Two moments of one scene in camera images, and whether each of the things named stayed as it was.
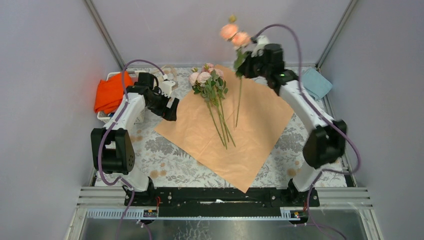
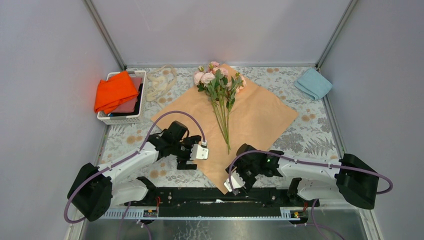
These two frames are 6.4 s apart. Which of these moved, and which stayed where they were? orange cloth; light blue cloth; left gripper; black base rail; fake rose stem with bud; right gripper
Moved: right gripper; fake rose stem with bud; left gripper
Stayed: black base rail; light blue cloth; orange cloth
